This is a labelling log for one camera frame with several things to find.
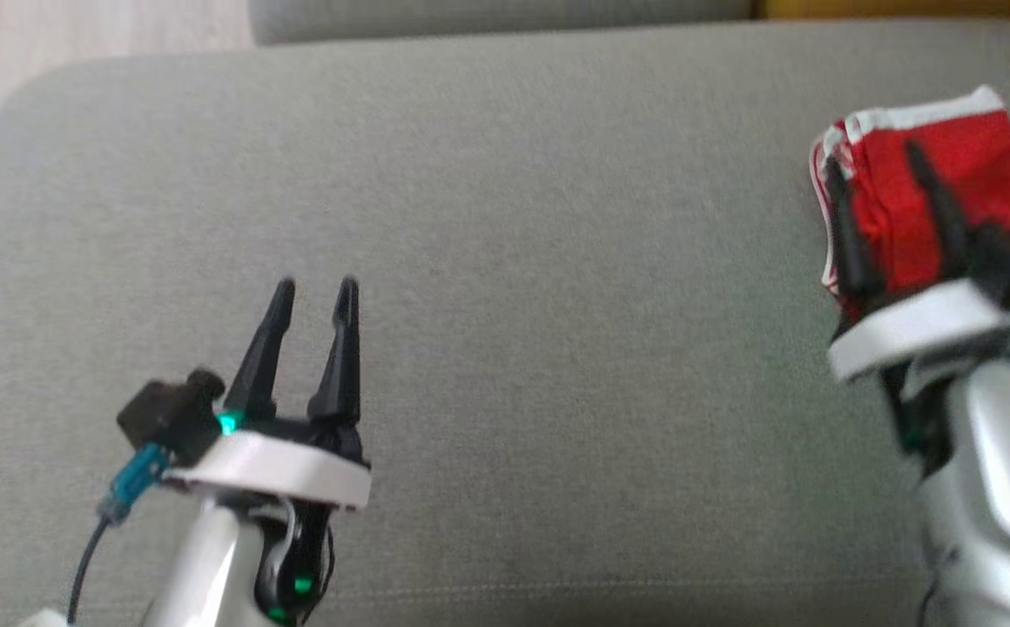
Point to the large yellow sofa back cushion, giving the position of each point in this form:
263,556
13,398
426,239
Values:
897,7

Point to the grey and yellow sofa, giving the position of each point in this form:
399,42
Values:
514,305

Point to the large grey sofa seat cushion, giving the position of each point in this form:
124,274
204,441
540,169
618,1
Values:
496,19

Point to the red mesh shorts white trim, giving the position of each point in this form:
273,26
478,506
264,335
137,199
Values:
905,200

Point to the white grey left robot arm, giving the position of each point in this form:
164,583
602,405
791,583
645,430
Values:
200,566

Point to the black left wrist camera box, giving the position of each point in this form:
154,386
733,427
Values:
170,414

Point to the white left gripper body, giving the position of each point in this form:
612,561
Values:
270,466

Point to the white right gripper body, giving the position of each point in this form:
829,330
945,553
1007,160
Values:
923,326

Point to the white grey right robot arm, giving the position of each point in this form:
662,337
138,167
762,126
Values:
1001,488

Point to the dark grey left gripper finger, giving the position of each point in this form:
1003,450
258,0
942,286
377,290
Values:
263,357
340,357

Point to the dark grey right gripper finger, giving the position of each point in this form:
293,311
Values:
853,235
940,209

